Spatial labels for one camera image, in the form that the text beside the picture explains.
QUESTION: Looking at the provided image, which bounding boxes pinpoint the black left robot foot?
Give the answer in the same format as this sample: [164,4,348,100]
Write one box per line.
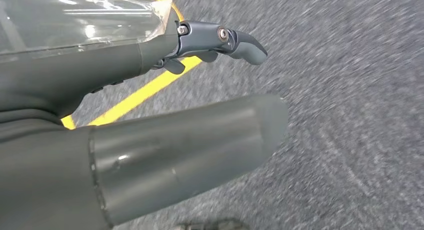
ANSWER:
[171,218,250,230]

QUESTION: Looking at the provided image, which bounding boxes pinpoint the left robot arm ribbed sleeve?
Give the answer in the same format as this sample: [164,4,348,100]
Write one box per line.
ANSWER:
[0,108,69,144]

